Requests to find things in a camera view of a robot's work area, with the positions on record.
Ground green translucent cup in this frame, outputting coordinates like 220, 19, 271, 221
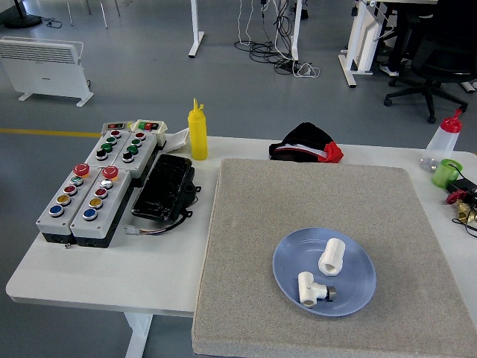
431, 158, 462, 189

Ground yellow floor tape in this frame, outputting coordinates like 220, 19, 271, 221
0, 128, 102, 138

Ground grey-brown mat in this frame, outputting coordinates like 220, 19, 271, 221
192, 158, 477, 358

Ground power strip with plugs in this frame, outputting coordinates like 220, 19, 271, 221
277, 60, 320, 78

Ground black fan base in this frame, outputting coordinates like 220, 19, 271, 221
3, 0, 43, 29

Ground seated person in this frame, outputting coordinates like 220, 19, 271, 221
379, 0, 440, 78

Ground blue plastic plate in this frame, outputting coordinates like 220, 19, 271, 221
272, 227, 377, 318

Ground white panel heater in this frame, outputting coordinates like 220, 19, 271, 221
0, 36, 95, 108

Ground white desk leg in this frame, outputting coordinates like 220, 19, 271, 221
187, 0, 206, 58
289, 0, 303, 61

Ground black office chair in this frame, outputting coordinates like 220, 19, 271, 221
383, 0, 477, 125

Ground clear squeeze bottle red cap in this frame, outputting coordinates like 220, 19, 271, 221
419, 108, 464, 174

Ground black floor cable bundle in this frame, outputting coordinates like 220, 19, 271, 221
233, 0, 299, 75

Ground white red-green switch box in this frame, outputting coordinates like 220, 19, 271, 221
130, 119, 168, 147

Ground white desk frame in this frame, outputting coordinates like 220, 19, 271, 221
338, 0, 397, 89

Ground black red white cloth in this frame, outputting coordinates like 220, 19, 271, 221
268, 122, 344, 164

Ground white pipe tee metal nut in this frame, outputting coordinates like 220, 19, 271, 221
297, 271, 338, 310

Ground thin black cable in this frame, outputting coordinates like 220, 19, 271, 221
451, 216, 477, 239

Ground brass valve red handle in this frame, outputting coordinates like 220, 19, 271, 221
446, 189, 477, 224

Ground white plastic cover piece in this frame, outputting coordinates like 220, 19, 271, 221
163, 128, 191, 153

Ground black plastic module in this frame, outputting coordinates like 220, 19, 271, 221
130, 153, 202, 222

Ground white connector with wires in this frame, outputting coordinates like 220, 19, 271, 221
125, 211, 187, 237

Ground yellow squeeze bottle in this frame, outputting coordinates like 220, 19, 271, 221
187, 98, 209, 161

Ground white hanging cable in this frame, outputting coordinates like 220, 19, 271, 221
237, 0, 254, 46

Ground five-button grey control box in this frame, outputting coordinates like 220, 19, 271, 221
69, 166, 132, 249
36, 163, 104, 245

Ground white table leg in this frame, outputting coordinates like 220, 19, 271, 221
124, 312, 154, 358

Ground large white pipe fitting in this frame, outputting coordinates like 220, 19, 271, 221
318, 237, 345, 277

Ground metal chair legs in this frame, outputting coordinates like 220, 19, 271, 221
66, 0, 121, 30

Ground black rectangular box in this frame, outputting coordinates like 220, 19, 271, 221
449, 176, 477, 195

